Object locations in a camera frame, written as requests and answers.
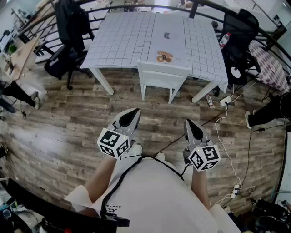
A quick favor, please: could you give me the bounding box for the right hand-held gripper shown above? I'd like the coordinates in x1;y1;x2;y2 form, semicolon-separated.
183;118;221;172

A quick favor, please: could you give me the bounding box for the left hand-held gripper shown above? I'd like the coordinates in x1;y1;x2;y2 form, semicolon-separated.
97;108;142;160

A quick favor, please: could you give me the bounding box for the white chair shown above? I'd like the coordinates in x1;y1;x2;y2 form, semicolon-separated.
136;58;192;105

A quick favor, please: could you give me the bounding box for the person's right forearm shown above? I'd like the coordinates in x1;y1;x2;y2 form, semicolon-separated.
190;169;211;210

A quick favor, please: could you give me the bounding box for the person's left forearm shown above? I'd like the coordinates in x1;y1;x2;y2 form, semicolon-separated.
84;156;119;204

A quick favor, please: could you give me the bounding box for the table with grid tablecloth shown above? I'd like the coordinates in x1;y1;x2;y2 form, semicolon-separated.
80;11;229;104

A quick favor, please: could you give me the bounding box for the black mesh office chair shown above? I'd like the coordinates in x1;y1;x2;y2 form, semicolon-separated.
213;8;262;96

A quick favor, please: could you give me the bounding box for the person's left white shoe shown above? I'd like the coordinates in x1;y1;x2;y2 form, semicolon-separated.
130;143;143;157

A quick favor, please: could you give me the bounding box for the red-labelled plastic bottle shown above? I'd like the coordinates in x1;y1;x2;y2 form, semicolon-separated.
205;94;216;110

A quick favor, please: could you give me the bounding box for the white power strip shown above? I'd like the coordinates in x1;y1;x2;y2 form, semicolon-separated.
230;183;242;199
219;95;232;107

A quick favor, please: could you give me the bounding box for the white round disc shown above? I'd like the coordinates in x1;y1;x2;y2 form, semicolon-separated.
230;66;241;79

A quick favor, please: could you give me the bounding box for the person's white t-shirt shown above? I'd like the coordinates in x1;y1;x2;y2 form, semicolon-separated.
65;156;241;233

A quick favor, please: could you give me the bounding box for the white grid-patterned tablecloth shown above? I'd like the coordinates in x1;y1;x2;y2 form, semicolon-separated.
80;11;229;93

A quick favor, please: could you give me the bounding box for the red-capped clear water bottle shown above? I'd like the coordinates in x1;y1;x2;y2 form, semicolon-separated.
218;32;231;50

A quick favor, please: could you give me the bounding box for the purple checked cloth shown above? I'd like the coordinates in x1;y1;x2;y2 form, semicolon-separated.
249;42;291;93

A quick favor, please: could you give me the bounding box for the black chest-mounted device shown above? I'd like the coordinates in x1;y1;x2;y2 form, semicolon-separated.
5;178;130;233

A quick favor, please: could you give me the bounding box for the black jacket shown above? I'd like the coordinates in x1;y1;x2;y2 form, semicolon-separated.
55;0;91;54

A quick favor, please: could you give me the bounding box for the light wooden desk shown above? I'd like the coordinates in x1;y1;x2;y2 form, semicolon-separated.
10;36;41;81

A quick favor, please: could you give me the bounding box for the black metal railing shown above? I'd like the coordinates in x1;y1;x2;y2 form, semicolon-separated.
17;0;291;76

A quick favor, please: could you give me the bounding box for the thin black floor cable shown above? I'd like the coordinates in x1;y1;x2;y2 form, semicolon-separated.
240;122;291;189
156;110;227;155

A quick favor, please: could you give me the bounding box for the long white cable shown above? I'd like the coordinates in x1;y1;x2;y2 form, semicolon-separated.
214;103;242;186

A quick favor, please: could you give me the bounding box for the thick black chest cable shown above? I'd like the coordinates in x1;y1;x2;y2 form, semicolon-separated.
101;155;185;219

